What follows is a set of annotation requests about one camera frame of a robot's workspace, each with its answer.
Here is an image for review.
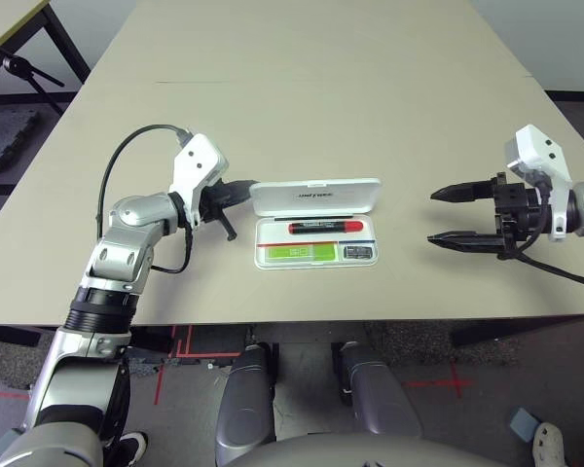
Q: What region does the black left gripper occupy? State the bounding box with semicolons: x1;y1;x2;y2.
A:
200;179;253;242

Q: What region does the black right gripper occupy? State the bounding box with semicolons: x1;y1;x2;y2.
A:
426;170;549;260

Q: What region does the black marker with red cap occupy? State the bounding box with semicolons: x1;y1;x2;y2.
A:
286;219;365;235

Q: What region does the white plastic pencil case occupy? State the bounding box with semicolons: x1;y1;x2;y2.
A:
249;177;383;271

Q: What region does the black table foot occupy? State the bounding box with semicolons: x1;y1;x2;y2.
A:
450;316;517;347
0;324;43;347

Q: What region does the grey robot right leg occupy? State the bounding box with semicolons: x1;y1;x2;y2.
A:
331;340;424;439

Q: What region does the grey robot leg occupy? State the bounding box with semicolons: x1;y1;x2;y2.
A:
331;340;424;439
213;342;278;466

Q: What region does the grey robot left leg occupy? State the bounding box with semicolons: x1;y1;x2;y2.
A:
213;342;278;466

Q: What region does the blue grey floor object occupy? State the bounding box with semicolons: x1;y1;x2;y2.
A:
509;407;541;439

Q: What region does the black foam floor mat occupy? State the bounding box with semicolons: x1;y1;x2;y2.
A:
0;109;43;179

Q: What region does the white clog shoe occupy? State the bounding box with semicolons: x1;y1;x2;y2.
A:
532;421;566;467

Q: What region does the black sneaker white sole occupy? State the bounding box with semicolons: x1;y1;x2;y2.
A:
104;430;150;467

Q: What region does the grey robot torso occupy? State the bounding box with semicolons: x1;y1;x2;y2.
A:
221;432;507;467

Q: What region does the black tripod stand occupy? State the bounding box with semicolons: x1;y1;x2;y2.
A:
0;36;65;116

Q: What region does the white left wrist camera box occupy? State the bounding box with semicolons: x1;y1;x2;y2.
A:
168;132;229;229

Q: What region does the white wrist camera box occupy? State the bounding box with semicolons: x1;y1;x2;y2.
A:
168;132;229;229
503;124;574;243

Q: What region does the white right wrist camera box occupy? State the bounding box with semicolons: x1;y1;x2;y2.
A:
503;124;574;243

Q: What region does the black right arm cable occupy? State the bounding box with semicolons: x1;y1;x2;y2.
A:
495;184;584;292

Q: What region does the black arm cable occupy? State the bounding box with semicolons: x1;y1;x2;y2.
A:
95;124;196;274
495;184;584;292

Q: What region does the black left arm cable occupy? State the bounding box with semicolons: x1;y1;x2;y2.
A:
95;124;196;274

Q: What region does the olive side table black frame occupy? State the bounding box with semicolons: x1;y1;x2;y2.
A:
0;0;91;106

